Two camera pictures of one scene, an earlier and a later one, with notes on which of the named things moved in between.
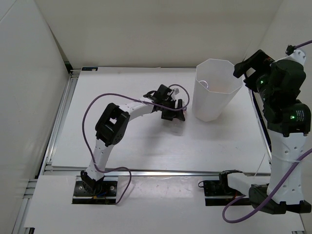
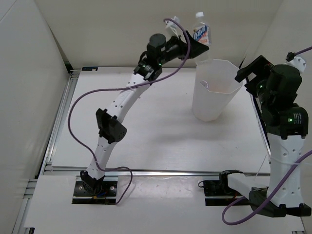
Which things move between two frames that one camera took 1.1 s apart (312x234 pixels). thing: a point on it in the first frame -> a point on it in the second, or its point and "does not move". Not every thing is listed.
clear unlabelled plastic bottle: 204,83 does not move
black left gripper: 172,114 -> 196,48
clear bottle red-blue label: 177,126 -> 202,31
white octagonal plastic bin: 215,87 does not move
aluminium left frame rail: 55,140 does not move
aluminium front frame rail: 150,172 does not move
